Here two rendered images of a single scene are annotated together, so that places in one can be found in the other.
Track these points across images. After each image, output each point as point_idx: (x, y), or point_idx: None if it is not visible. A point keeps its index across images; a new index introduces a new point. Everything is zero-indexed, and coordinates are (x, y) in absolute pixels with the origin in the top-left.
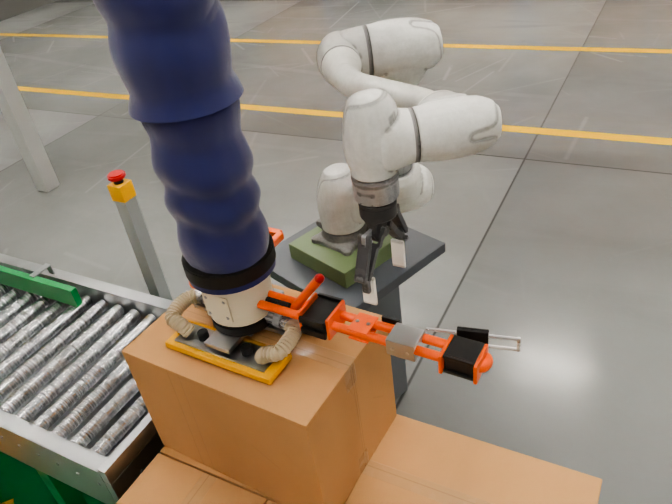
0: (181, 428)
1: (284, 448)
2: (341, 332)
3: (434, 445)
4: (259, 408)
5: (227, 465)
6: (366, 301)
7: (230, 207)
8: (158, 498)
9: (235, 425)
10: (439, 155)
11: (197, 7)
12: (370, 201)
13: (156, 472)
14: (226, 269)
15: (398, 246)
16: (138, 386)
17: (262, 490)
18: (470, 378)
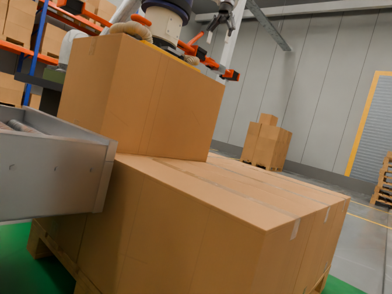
0: (137, 115)
1: (209, 105)
2: (207, 59)
3: None
4: (210, 78)
5: (161, 142)
6: (226, 41)
7: None
8: (149, 164)
9: (188, 96)
10: (237, 1)
11: None
12: (233, 3)
13: (122, 157)
14: (191, 5)
15: (211, 34)
16: (116, 74)
17: (178, 154)
18: (236, 79)
